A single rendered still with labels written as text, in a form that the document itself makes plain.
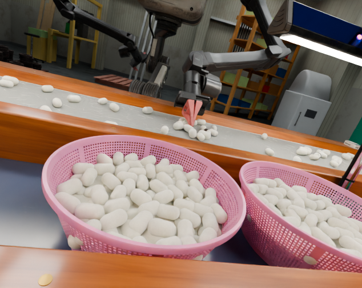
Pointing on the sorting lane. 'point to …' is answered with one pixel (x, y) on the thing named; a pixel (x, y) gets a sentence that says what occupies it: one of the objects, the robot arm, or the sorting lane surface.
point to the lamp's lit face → (328, 51)
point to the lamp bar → (321, 30)
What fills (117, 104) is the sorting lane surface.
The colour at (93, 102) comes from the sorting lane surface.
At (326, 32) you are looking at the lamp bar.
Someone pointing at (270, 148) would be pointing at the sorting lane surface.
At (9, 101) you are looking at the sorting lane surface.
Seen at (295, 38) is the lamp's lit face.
